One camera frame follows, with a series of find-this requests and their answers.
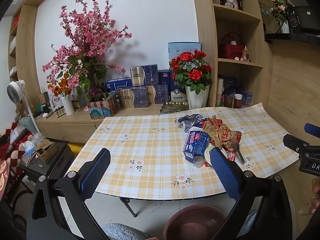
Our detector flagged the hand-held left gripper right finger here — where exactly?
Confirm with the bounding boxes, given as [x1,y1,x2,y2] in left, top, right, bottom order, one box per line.
[209,146,293,240]

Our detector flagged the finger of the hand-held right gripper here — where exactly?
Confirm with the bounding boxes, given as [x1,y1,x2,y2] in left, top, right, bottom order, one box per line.
[283,133,311,153]
[304,123,320,136]

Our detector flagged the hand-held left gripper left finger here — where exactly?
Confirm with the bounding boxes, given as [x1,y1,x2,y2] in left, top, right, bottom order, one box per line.
[26,148,112,240]

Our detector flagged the red foil packet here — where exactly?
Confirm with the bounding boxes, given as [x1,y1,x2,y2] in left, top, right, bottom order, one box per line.
[223,147,237,162]

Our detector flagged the dark stick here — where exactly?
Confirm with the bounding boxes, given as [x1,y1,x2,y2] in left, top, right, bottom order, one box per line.
[234,144,245,164]

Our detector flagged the white round lid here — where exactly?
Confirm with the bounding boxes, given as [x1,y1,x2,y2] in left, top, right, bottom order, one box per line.
[204,146,218,167]

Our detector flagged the clear plastic piece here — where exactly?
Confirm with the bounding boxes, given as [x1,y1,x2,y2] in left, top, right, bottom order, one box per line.
[194,155,208,169]

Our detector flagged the brown red wrapper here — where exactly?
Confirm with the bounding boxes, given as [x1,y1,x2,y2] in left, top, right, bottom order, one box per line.
[212,115,242,153]

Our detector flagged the blue white carton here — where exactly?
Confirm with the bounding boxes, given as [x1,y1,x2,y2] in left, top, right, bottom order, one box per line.
[183,127,210,164]

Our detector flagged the brown plastic basin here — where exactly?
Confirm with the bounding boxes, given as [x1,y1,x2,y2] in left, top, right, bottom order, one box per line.
[166,204,227,240]

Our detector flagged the person's right hand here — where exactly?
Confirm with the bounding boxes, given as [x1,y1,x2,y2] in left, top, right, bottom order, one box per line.
[309,179,320,215]

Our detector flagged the black stool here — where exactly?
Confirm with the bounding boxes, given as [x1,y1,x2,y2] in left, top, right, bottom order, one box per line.
[19,142,75,182]

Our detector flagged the small cardboard box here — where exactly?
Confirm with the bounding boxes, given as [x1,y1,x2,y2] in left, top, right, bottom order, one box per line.
[34,141,58,162]

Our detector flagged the yellow plaid floral tablecloth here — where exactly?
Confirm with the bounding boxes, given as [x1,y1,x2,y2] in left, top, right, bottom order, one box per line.
[65,102,300,202]

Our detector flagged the grey crumpled wrapper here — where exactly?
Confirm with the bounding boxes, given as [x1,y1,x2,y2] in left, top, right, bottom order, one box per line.
[175,114,207,133]

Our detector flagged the blue purple box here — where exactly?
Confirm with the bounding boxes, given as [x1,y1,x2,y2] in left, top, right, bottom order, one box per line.
[241,89,253,107]

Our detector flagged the striped basket box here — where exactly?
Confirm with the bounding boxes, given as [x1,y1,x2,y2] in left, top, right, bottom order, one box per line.
[86,96,118,120]

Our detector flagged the clear plastic bag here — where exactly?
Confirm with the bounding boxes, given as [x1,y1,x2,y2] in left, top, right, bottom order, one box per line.
[21,132,48,161]

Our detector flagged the dark cup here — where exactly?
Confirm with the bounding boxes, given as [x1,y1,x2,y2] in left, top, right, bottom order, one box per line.
[224,94,235,108]

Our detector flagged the row of small brown bottles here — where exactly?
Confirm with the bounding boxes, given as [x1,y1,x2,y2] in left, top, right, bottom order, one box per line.
[54,99,82,118]

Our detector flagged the white ribbed vase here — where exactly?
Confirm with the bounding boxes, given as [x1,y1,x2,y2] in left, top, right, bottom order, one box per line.
[61,94,75,116]

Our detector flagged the white square vase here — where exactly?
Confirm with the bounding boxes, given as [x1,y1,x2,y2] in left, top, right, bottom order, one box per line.
[185,85,210,110]

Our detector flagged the stack of pastel cups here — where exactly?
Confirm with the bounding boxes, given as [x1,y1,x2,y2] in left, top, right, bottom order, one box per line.
[216,78,224,107]

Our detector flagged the blue gold gift box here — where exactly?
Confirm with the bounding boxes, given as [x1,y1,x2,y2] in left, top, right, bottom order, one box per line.
[130,64,159,87]
[117,86,149,108]
[147,84,168,105]

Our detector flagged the gold capsule tray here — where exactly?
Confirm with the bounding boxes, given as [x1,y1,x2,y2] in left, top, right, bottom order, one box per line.
[160,102,190,115]

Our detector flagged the white green box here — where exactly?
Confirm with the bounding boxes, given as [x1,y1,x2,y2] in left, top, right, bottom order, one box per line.
[51,94,77,107]

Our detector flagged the red white checkered blanket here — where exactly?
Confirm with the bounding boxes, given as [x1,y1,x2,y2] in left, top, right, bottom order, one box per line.
[0,122,33,172]

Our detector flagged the blue white badge box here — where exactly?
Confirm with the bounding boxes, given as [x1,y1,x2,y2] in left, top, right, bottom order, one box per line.
[170,72,188,102]

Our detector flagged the black counter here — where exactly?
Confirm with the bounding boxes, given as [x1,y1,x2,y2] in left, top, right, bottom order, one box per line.
[264,32,320,46]

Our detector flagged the red round object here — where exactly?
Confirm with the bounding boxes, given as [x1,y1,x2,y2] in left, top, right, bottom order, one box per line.
[0,161,11,198]

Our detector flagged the orange flower bouquet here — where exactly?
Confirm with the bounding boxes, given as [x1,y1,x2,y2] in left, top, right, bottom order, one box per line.
[47,74,70,97]

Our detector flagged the red rose bouquet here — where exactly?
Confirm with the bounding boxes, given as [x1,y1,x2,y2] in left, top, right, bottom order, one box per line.
[169,50,212,95]

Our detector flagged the black device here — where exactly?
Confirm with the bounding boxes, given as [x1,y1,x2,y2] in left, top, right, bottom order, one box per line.
[287,6,320,34]

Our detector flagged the dark blue box red label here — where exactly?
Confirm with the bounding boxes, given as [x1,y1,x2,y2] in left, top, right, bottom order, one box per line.
[158,69,172,85]

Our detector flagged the white standing fan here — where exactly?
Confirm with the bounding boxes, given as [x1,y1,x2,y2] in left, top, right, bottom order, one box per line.
[7,79,40,133]

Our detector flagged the pink rose bouquet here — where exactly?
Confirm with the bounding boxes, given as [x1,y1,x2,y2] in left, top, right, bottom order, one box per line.
[270,0,294,25]

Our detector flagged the light blue tall box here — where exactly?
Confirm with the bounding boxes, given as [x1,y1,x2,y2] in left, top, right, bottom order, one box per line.
[168,42,202,67]

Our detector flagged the pink blossom plant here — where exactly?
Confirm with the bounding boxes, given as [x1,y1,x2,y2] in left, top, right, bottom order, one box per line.
[42,0,132,100]

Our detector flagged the wooden shelf unit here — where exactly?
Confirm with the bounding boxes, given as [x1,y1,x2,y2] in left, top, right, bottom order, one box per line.
[191,0,271,109]
[7,5,38,102]

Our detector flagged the red basket with handle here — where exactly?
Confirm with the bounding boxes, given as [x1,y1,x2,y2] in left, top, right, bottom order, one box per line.
[219,32,247,60]

